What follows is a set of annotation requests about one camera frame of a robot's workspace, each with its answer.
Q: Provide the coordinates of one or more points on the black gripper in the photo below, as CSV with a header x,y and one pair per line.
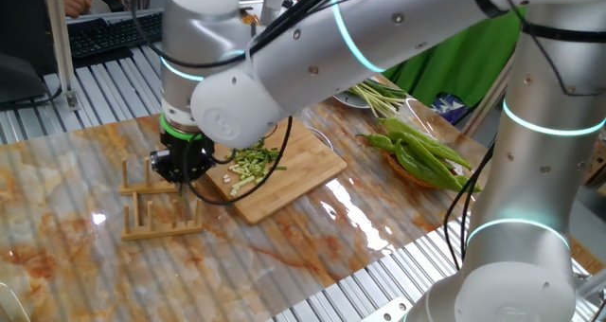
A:
x,y
189,151

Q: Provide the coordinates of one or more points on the blue patterned bag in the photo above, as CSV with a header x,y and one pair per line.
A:
x,y
447,109

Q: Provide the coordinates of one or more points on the white cylindrical object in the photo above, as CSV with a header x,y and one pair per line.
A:
x,y
273,2

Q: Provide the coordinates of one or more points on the person's bare hand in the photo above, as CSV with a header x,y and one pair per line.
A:
x,y
76,1

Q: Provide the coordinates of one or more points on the bamboo cutting board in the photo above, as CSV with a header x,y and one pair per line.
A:
x,y
293,194

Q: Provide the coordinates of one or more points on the clear glass dish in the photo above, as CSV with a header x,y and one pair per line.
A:
x,y
326,140

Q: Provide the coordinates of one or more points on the black computer monitor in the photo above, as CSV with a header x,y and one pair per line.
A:
x,y
19,76

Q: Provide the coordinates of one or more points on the black computer keyboard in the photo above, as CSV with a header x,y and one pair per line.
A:
x,y
113,35

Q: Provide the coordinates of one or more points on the green cloth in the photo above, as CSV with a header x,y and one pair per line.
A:
x,y
464,71

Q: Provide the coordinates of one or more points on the woven wicker basket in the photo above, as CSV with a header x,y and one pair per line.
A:
x,y
391,162

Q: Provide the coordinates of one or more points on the wooden peg rack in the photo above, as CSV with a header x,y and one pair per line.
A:
x,y
156,229

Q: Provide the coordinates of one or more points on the white metal mounting plate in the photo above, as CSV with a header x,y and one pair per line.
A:
x,y
388,312

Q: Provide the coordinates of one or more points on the long cut green garlic piece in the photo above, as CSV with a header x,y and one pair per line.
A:
x,y
244,182

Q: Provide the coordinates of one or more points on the marble pattern table mat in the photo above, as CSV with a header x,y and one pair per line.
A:
x,y
94,274

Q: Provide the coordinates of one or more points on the bunch of green garlic stalks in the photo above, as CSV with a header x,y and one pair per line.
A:
x,y
383,98

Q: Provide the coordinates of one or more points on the long green chili pepper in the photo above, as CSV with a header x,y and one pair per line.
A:
x,y
426,142
431,162
381,142
466,184
409,166

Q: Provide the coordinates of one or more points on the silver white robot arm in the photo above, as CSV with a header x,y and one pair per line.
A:
x,y
237,104

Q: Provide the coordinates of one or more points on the aluminium frame post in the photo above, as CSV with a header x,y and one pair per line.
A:
x,y
61,42
487,104

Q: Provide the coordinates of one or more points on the grey round plate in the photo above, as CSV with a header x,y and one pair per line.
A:
x,y
352,101

